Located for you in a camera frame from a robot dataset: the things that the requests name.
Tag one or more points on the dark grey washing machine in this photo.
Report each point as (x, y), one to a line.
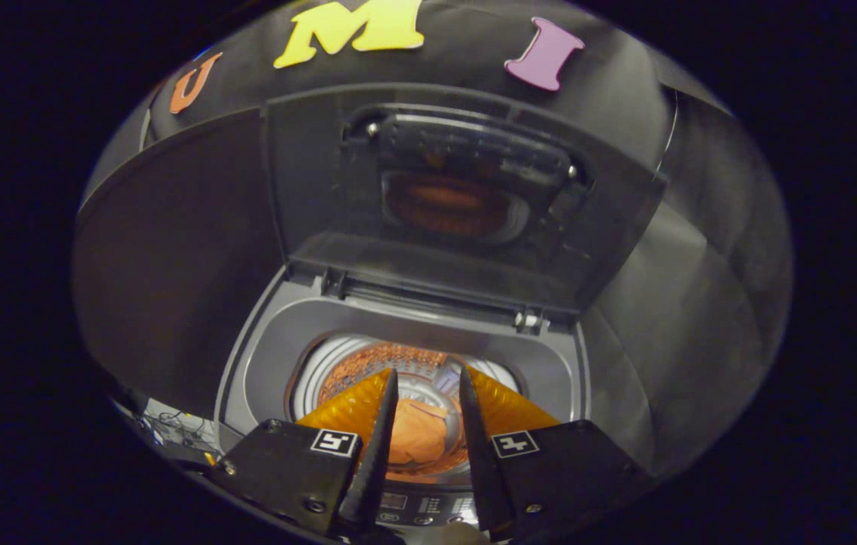
(277, 341)

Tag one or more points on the orange polo shirt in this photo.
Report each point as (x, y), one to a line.
(417, 435)

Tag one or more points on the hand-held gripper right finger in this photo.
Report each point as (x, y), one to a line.
(565, 477)

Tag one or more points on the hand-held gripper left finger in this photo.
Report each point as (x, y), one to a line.
(292, 469)

